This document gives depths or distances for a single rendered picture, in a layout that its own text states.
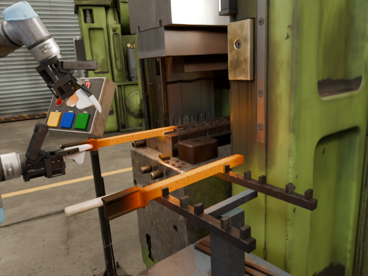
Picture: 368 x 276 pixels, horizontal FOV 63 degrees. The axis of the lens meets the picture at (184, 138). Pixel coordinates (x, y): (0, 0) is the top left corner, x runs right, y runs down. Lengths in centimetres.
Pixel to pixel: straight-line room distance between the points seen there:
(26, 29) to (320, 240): 119
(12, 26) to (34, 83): 792
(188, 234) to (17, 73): 810
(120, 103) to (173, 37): 485
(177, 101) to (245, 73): 53
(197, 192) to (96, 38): 511
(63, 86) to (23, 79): 791
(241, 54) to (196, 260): 61
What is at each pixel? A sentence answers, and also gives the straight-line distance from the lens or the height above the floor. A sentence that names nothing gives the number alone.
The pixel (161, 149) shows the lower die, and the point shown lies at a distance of 115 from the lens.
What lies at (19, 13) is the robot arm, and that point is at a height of 139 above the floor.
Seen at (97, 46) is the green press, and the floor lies 162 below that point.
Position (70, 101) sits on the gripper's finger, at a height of 114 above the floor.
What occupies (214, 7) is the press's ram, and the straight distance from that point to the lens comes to 112.
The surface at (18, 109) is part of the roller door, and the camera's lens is 892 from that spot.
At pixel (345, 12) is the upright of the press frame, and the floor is 137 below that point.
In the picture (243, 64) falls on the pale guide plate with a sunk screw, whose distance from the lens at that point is 93.
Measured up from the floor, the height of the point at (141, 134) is 100.
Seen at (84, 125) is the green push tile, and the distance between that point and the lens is 144.
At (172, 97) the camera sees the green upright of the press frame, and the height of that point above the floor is 109.
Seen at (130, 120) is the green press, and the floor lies 20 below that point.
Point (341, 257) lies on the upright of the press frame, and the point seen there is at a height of 47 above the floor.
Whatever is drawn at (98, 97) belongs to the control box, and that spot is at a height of 111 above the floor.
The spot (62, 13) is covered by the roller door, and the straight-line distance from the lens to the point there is 903.
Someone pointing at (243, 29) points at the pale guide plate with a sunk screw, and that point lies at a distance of 93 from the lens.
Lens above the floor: 125
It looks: 14 degrees down
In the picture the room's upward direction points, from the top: 3 degrees counter-clockwise
